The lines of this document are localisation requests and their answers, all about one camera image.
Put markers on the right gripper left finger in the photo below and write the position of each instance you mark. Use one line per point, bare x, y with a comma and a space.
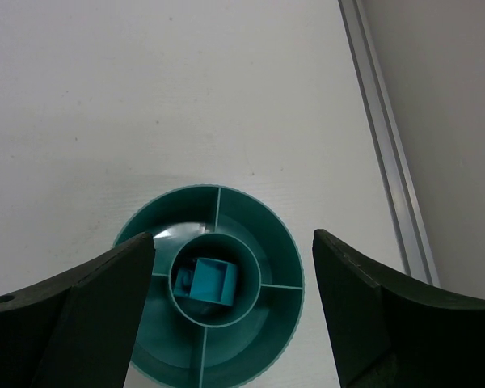
77, 328

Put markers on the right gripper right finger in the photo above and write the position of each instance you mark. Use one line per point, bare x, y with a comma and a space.
390, 330

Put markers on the teal lego brick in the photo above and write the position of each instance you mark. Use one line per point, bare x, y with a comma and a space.
207, 280

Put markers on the teal round divided container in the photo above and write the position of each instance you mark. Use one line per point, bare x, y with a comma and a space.
186, 343

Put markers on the aluminium rail right side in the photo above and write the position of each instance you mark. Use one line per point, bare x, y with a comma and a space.
414, 247

